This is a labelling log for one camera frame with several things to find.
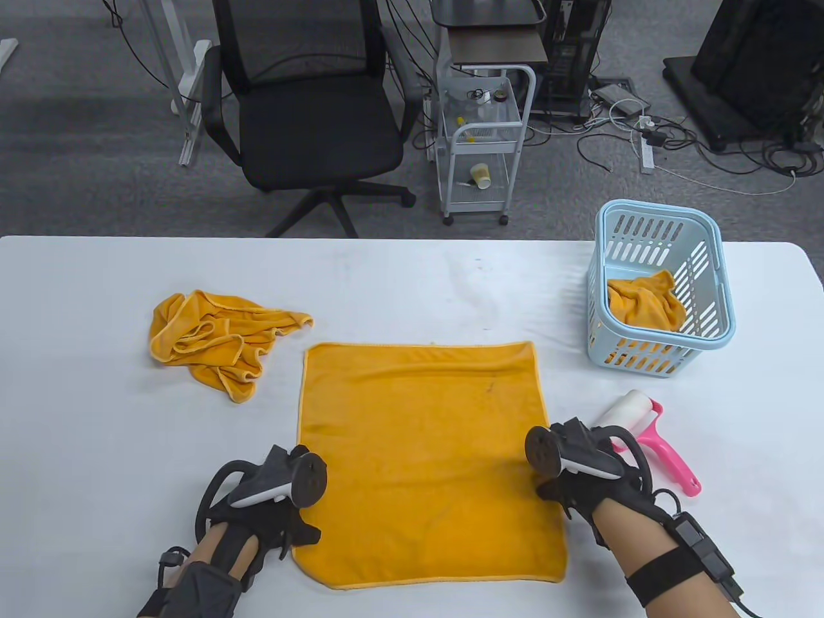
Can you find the paper cup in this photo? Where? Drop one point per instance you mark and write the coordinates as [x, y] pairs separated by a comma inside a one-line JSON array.
[[481, 175]]

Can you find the yellow square towel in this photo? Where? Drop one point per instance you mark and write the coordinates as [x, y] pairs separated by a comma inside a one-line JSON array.
[[644, 306], [206, 360], [418, 463]]

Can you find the black tray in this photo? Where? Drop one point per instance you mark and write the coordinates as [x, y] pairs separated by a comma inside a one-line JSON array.
[[483, 9]]

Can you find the black computer tower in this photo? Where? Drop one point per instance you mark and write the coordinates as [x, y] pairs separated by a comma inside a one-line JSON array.
[[573, 64]]

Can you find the person's left forearm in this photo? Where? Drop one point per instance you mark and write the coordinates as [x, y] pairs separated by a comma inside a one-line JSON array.
[[212, 547]]

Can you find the black power plug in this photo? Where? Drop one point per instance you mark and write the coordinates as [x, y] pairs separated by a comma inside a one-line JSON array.
[[656, 137]]

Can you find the black and white hand controller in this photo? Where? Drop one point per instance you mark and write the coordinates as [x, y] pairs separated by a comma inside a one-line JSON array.
[[544, 447], [309, 479]]

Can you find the brown shelf board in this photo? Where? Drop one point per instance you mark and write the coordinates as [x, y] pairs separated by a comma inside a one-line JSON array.
[[496, 45]]

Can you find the person's right hand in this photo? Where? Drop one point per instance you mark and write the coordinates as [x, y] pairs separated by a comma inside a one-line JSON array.
[[579, 492]]

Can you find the black office chair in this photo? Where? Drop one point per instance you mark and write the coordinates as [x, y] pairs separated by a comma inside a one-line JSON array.
[[315, 129]]

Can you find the black display stand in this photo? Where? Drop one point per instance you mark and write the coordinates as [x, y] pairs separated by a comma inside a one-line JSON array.
[[753, 58]]

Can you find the white desk leg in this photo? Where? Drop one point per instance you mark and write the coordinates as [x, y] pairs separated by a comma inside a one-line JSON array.
[[193, 84]]

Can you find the grey power adapter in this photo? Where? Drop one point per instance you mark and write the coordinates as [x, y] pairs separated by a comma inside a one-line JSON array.
[[611, 95]]

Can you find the white power strip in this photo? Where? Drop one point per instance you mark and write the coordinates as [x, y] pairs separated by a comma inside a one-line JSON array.
[[647, 154]]

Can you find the white desk foot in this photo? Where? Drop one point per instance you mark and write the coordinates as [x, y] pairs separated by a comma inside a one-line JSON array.
[[6, 51]]

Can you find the person's left hand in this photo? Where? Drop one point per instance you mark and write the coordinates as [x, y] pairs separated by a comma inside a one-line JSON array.
[[290, 524]]

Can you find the white rolling cart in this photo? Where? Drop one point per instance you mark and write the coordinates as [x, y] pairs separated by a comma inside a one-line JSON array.
[[486, 147]]

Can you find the light blue plastic basket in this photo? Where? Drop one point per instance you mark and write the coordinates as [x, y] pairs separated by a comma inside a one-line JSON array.
[[604, 238]]

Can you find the pink lint roller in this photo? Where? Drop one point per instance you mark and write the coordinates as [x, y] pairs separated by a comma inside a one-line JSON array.
[[669, 460]]

